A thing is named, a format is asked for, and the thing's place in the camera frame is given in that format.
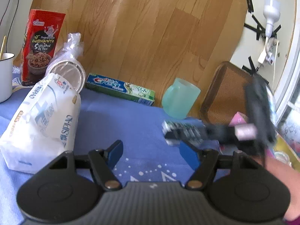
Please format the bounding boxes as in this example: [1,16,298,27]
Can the white enamel mug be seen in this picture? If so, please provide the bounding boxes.
[0,53,15,103]

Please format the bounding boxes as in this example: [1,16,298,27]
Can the white power strip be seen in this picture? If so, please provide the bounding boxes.
[258,38,280,66]

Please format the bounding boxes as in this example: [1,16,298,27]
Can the green frosted mug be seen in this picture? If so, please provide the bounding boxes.
[161,78,201,119]

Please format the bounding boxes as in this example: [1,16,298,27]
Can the gold spoon handle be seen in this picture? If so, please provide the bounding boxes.
[0,36,7,60]

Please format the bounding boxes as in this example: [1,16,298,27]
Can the pink macaron tin box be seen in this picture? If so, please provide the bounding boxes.
[219,111,300,167]

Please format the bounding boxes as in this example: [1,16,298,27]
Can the large white tissue pack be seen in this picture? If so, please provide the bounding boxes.
[1,73,81,174]

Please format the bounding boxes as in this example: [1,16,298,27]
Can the plastic cups in bag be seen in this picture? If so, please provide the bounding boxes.
[45,33,86,93]

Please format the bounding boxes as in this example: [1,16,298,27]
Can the small patterned tissue pack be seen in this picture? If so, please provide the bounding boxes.
[162,121,204,148]

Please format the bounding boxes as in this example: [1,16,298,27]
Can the white light bulb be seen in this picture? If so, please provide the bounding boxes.
[263,0,281,38]

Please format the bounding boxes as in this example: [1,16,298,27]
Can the brown woven tray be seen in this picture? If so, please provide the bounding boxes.
[200,61,252,124]

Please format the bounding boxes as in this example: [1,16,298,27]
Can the green toothpaste box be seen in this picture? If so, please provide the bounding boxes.
[85,73,155,106]

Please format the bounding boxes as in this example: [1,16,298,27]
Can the red snack box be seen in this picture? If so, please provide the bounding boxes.
[21,9,65,86]

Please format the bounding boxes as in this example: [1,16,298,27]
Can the person right hand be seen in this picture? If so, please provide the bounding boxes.
[265,156,300,224]

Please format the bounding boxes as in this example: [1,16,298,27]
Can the white power cable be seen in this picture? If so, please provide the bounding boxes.
[271,40,280,88]

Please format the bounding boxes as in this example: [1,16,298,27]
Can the black hanging cable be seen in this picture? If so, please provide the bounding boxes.
[0,0,20,29]

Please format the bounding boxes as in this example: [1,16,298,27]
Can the clear tape roll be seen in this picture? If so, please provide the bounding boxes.
[274,151,292,167]

